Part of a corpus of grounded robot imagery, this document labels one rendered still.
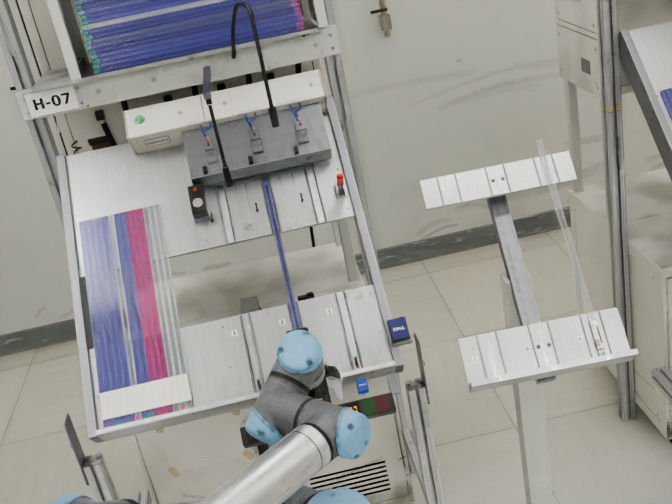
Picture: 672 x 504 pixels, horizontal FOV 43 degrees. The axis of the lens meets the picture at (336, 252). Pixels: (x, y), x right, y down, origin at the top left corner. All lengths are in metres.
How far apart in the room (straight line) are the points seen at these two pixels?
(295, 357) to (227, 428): 0.89
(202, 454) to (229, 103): 0.93
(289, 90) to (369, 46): 1.57
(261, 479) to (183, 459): 1.11
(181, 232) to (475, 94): 2.04
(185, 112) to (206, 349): 0.58
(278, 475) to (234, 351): 0.69
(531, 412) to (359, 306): 0.49
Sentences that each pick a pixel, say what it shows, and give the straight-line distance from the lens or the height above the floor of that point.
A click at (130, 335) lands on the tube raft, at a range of 1.98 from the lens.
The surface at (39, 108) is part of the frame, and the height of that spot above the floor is 1.33.
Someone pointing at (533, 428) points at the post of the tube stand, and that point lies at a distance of 2.15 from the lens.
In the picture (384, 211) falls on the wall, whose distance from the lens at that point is 3.87.
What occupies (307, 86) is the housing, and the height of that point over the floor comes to 1.25.
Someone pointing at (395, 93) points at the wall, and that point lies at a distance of 3.72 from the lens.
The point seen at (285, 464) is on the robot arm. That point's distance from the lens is 1.29.
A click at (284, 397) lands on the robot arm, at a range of 1.44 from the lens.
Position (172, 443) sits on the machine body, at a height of 0.44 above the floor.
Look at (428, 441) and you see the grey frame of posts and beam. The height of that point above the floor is 0.49.
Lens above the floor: 1.73
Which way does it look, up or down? 24 degrees down
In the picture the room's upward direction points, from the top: 11 degrees counter-clockwise
